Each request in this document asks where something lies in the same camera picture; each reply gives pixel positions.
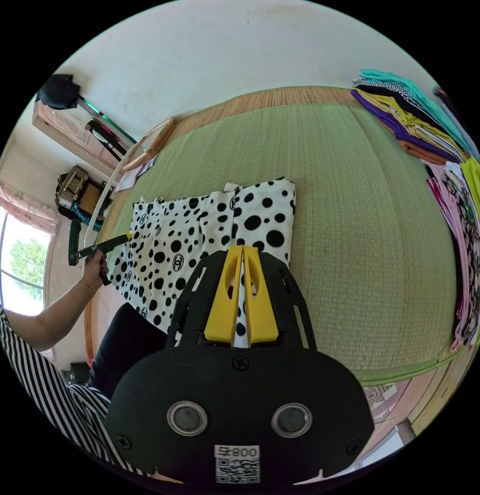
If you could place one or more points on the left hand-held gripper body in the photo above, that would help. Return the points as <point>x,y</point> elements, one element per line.
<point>104,245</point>

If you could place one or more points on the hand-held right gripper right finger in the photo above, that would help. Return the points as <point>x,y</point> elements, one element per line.
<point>261,309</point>

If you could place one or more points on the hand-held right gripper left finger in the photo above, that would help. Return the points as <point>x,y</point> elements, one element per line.
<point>224,305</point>

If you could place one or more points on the white polka dot shirt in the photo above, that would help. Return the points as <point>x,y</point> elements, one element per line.
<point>174,239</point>

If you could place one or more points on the person's left forearm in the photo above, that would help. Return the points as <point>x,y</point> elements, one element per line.
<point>50,317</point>

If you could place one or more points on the person's left hand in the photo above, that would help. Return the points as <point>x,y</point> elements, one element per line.
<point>93,272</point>

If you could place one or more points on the woven basket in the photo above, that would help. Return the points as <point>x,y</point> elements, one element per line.
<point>72,185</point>

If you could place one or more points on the pink curtain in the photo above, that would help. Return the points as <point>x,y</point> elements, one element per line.
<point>29,207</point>

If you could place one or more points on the window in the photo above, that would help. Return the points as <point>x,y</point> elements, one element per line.
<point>19,267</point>

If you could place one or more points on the round wooden framed mirror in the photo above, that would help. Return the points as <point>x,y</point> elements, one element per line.
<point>147,145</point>

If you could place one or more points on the bed with green woven mat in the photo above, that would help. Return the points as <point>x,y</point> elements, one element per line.
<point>359,239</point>

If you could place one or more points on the wooden cupboard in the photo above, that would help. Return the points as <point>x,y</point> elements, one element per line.
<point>73,127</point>

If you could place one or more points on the person's body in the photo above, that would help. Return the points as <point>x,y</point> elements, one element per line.
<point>42,398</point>

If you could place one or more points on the pile of clothes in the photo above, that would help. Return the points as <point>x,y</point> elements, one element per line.
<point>425,123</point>

